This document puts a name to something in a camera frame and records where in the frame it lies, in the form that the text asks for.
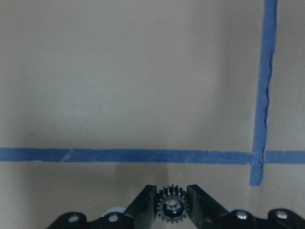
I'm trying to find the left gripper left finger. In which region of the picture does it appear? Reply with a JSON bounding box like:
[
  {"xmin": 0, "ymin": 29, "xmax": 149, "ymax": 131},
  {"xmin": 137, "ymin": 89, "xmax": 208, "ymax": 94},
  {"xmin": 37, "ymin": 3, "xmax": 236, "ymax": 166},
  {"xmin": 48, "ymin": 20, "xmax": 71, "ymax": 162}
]
[{"xmin": 123, "ymin": 185, "xmax": 157, "ymax": 229}]

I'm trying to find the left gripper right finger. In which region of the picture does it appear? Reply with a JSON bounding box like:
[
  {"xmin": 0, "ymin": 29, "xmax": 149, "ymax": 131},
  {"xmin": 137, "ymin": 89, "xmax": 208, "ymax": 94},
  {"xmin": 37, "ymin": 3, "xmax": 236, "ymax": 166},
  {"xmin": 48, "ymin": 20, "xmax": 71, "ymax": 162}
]
[{"xmin": 186, "ymin": 185, "xmax": 229, "ymax": 229}]

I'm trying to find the small black bearing gear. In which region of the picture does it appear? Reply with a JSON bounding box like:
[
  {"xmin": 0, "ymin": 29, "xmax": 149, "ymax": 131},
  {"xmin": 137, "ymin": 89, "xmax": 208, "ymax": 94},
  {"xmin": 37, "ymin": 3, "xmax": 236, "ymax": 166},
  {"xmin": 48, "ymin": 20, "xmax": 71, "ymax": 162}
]
[{"xmin": 156, "ymin": 185, "xmax": 189, "ymax": 224}]

